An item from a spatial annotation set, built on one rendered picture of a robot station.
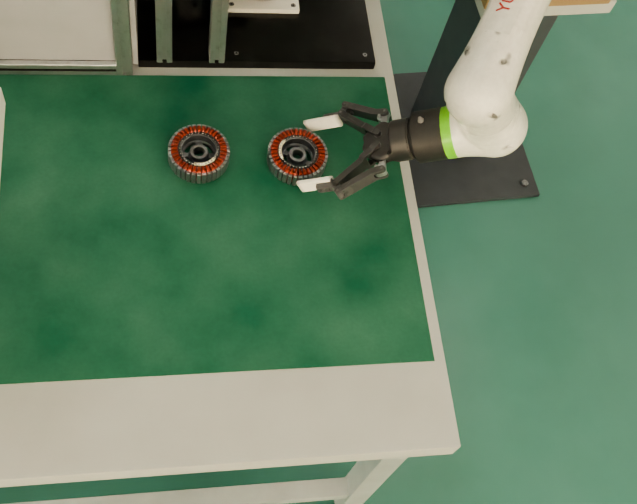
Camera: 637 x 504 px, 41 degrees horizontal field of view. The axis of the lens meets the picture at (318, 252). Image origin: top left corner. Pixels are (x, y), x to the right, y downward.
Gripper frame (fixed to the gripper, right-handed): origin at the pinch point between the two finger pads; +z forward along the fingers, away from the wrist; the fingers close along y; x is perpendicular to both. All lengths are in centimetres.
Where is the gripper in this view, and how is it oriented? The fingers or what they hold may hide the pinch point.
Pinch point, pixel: (308, 154)
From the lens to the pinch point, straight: 160.9
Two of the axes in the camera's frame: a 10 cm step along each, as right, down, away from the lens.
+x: -3.7, -4.6, -8.1
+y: 0.8, -8.8, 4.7
